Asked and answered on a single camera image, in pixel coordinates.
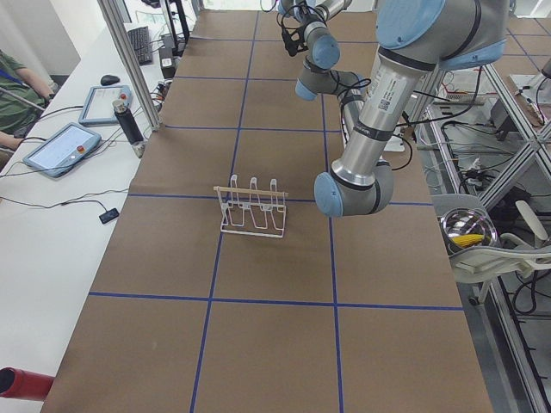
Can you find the seated person green shirt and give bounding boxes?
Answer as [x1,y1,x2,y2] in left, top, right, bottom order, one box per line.
[1,52,55,151]

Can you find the red cylinder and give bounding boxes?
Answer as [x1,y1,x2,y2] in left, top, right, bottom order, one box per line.
[1,367,54,402]

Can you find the black keyboard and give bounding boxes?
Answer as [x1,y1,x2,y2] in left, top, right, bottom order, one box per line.
[127,27,153,65]

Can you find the steel bowl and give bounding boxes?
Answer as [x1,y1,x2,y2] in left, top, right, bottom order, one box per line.
[439,207,498,255]

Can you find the brown paper table cover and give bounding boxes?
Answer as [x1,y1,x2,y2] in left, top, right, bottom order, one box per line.
[39,9,493,413]

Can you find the black water bottle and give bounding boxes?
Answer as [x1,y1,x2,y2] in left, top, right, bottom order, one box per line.
[112,99,144,145]

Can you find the small black phone device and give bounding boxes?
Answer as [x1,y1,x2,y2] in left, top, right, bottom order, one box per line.
[99,208,120,225]

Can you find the black computer mouse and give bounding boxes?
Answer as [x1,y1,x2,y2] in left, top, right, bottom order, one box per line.
[100,75,120,86]

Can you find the near teach pendant tablet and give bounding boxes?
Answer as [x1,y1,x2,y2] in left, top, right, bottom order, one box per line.
[23,122,101,178]

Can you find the aluminium frame post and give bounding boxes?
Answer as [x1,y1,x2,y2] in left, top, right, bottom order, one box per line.
[97,0,161,132]

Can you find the far teach pendant tablet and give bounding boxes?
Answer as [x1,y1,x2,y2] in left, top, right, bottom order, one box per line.
[78,85,133,127]

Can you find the white wire cup holder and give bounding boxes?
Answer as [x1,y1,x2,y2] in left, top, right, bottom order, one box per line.
[214,175,288,238]

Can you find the yellow corn cob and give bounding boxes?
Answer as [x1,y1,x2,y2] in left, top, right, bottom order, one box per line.
[451,233,485,249]

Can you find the teach pendant tablet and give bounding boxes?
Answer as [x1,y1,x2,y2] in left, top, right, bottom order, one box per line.
[78,85,133,127]
[23,122,101,178]

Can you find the blue tape grid lines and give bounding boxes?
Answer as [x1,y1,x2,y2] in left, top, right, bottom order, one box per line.
[88,10,530,413]

